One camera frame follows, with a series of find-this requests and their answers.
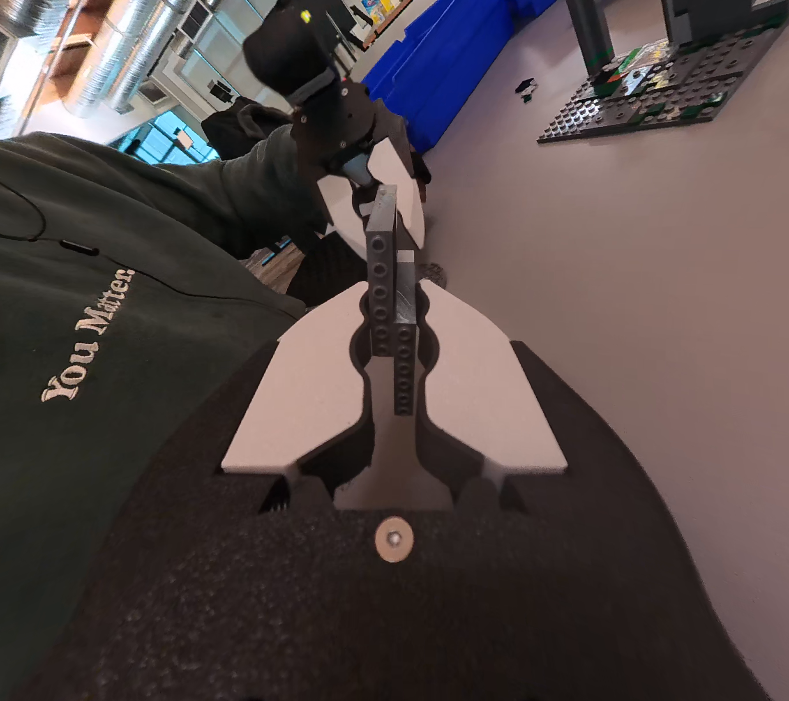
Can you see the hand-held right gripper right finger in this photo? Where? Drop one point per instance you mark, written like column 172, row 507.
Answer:
column 493, row 405

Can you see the dark grey half-round plate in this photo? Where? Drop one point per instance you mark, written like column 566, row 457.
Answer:
column 434, row 272

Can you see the silver ribbed air duct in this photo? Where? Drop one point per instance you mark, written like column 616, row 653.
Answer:
column 142, row 23

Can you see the grey brick baseplate build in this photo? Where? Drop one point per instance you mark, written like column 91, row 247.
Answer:
column 647, row 97

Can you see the small black brick piece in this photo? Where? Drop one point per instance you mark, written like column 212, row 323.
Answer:
column 525, row 86

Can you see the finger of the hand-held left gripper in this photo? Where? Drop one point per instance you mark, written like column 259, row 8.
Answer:
column 339, row 208
column 404, row 183

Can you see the person's left forearm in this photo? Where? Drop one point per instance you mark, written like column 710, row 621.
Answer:
column 259, row 189

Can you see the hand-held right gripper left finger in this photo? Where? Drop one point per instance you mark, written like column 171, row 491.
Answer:
column 296, row 405

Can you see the grey stepped brick wall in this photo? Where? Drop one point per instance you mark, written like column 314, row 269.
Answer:
column 382, row 282

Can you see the person's green sweatshirt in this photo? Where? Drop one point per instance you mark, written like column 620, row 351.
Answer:
column 92, row 467

